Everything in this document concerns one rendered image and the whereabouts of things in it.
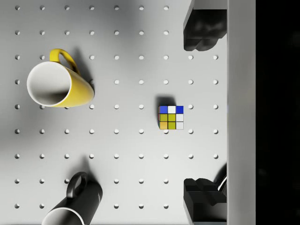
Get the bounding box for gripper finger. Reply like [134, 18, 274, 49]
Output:
[183, 177, 227, 223]
[183, 8, 227, 52]

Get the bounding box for black mug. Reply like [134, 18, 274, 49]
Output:
[41, 172, 103, 225]

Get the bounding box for yellow mug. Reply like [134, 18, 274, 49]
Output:
[26, 48, 95, 108]

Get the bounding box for puzzle cube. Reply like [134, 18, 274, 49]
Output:
[158, 105, 185, 130]

